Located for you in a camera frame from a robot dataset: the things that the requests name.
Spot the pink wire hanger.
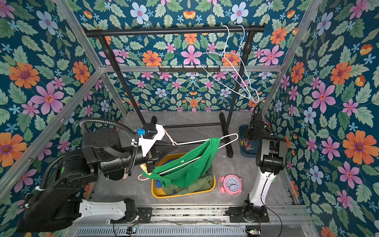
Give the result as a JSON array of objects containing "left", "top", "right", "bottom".
[{"left": 141, "top": 133, "right": 239, "bottom": 179}]

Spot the white wire hanger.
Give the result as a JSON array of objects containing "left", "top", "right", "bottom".
[
  {"left": 201, "top": 24, "right": 254, "bottom": 100},
  {"left": 219, "top": 25, "right": 261, "bottom": 104}
]

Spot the green tank top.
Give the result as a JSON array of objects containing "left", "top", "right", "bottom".
[{"left": 142, "top": 138, "right": 221, "bottom": 188}]

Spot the olive grey tank top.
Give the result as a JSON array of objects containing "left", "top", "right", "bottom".
[{"left": 163, "top": 173, "right": 214, "bottom": 196}]

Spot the blue tank top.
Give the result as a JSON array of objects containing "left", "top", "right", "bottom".
[{"left": 154, "top": 159, "right": 180, "bottom": 188}]

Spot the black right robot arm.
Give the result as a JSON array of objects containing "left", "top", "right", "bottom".
[{"left": 242, "top": 114, "right": 287, "bottom": 222}]

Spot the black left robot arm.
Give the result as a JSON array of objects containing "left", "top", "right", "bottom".
[{"left": 16, "top": 128, "right": 175, "bottom": 233}]

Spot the dark teal tray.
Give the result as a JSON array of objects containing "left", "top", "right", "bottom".
[{"left": 239, "top": 125, "right": 262, "bottom": 158}]

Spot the black clothes rack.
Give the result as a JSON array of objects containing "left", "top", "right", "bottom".
[{"left": 84, "top": 25, "right": 265, "bottom": 158}]

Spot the yellow plastic tray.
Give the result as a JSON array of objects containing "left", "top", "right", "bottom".
[{"left": 151, "top": 165, "right": 216, "bottom": 199}]

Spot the pink alarm clock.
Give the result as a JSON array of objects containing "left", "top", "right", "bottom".
[{"left": 218, "top": 174, "right": 242, "bottom": 196}]

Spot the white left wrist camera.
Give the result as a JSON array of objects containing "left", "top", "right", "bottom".
[{"left": 132, "top": 123, "right": 165, "bottom": 157}]

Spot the black corrugated cable left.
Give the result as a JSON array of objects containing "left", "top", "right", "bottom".
[{"left": 23, "top": 117, "right": 140, "bottom": 208}]

